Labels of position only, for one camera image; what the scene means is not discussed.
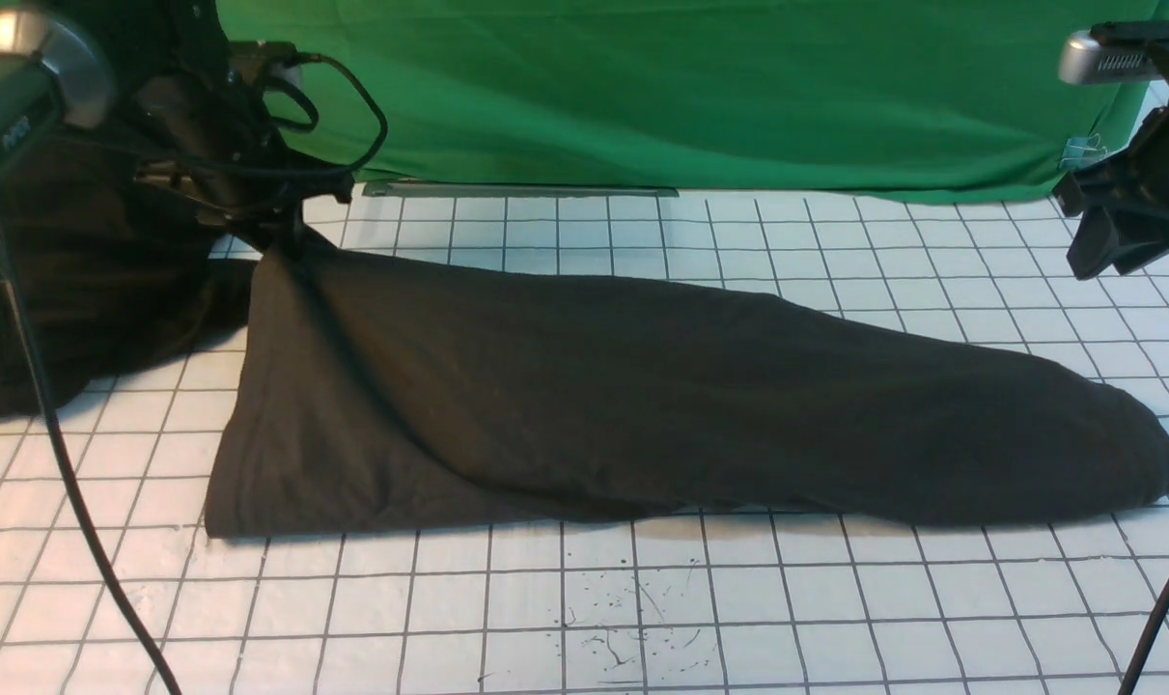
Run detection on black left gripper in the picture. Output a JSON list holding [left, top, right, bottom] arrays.
[[133, 39, 353, 252]]

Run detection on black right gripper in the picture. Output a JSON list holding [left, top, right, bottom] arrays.
[[1054, 102, 1169, 280]]

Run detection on gray long-sleeved shirt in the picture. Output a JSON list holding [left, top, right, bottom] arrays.
[[205, 243, 1169, 540]]

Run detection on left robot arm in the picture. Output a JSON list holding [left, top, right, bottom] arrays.
[[0, 1, 359, 418]]

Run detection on silver binder clip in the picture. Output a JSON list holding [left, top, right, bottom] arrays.
[[1059, 133, 1109, 171]]

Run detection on black cloth pile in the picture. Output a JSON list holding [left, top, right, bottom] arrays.
[[0, 138, 257, 406]]

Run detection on gray metal strip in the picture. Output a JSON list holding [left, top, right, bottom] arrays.
[[362, 180, 680, 199]]

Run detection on green backdrop cloth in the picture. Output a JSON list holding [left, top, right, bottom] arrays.
[[217, 1, 1169, 204]]

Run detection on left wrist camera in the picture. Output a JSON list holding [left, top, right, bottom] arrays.
[[228, 41, 303, 91]]

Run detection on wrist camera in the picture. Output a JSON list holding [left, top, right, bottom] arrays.
[[228, 41, 303, 91], [1059, 19, 1169, 85]]

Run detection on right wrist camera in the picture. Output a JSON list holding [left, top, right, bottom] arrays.
[[1059, 19, 1169, 85]]

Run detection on right black cable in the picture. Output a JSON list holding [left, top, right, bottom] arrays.
[[1118, 526, 1169, 695]]

